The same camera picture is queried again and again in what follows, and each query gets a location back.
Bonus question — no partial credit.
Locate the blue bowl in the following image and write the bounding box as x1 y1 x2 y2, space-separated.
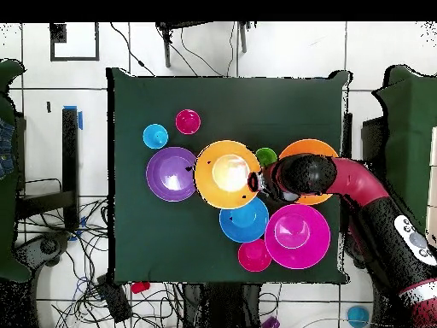
218 196 271 244

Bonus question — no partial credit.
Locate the orange bowl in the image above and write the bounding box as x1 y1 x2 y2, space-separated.
277 138 340 206
193 138 263 210

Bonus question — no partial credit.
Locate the green cup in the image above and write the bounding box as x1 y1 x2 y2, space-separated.
253 147 278 168

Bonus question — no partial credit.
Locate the red bowl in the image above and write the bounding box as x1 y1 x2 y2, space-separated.
237 237 273 273

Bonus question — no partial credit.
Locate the dark green tablecloth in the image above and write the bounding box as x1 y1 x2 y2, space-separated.
106 67 351 285

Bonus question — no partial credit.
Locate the purple bowl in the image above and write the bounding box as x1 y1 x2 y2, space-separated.
145 146 199 203

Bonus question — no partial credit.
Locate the pink bowl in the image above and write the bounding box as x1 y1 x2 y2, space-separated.
264 203 332 271

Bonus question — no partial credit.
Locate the red cup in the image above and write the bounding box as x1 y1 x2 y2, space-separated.
174 108 202 136

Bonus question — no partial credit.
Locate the blue cup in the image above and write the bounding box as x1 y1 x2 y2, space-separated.
347 304 372 328
142 123 170 150

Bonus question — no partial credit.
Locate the purple cup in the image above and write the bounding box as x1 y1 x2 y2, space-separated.
259 314 282 328

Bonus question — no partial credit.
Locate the small red object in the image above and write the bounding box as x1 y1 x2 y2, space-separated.
130 280 152 295

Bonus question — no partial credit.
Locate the green cloth covered table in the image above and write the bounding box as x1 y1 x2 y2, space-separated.
0 58 33 284
370 63 437 237

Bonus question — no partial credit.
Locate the black power strip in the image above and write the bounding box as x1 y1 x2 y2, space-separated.
96 275 133 325

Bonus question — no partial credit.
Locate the blue tape strip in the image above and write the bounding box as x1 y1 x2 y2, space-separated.
63 104 84 132

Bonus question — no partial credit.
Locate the black chair base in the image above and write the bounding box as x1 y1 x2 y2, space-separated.
15 231 73 268

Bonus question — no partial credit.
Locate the person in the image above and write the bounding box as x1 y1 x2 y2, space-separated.
0 117 17 181

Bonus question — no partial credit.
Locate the black table frame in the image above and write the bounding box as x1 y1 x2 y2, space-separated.
15 108 81 234
340 112 387 192

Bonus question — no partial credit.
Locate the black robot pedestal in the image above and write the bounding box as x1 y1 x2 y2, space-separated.
180 282 264 328

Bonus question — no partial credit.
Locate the black floor cable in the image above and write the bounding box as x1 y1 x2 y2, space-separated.
109 22 156 77

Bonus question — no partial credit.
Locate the floor cable bundle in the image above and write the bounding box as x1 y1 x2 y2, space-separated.
16 197 185 328

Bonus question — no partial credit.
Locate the black square frame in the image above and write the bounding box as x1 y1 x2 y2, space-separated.
50 22 101 62

